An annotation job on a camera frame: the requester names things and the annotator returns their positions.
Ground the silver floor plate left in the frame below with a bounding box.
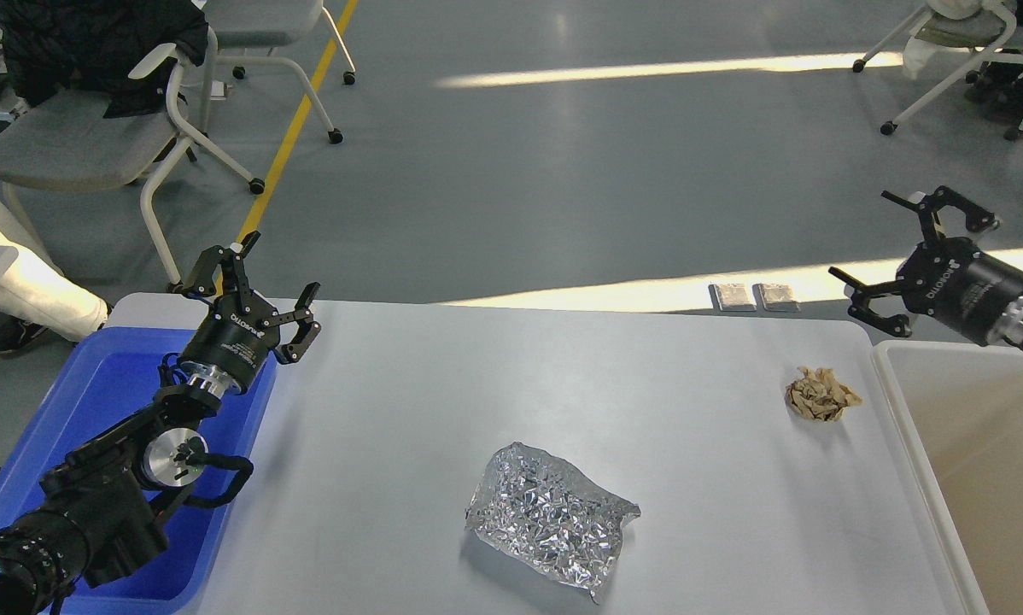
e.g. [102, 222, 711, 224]
[708, 283, 758, 312]

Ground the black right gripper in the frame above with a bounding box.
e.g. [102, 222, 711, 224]
[827, 184, 1023, 347]

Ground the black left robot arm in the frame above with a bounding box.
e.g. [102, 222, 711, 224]
[0, 231, 321, 614]

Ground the grey chair left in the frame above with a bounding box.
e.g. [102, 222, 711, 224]
[0, 42, 265, 291]

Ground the silver floor plate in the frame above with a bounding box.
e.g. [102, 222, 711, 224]
[708, 283, 758, 312]
[754, 283, 800, 313]

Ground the crumpled aluminium foil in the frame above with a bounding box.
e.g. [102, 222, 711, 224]
[465, 442, 643, 603]

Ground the white plastic bin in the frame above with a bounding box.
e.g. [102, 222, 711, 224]
[874, 340, 1023, 614]

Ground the black jacket on chair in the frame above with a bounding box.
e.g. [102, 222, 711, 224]
[0, 1, 208, 118]

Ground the person in white trousers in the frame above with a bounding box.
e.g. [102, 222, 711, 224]
[0, 202, 113, 354]

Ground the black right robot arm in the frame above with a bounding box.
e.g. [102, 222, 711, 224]
[829, 186, 1023, 614]

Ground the crumpled brown paper ball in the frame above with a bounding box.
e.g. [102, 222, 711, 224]
[785, 366, 864, 423]

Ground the grey chair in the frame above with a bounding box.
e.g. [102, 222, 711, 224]
[196, 1, 358, 144]
[0, 42, 265, 291]

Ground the silver floor plate right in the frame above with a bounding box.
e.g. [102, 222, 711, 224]
[754, 283, 800, 313]

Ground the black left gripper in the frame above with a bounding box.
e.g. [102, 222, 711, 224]
[173, 230, 323, 394]

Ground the white chair top right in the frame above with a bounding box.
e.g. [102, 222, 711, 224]
[852, 1, 1023, 141]

